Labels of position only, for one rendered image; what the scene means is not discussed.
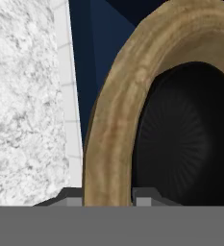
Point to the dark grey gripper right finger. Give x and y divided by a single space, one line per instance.
147 197

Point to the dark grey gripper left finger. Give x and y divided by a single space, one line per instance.
72 196

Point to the tan bowl with black inside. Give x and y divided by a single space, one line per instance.
123 105

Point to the dark blue cabinet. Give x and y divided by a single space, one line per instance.
94 57

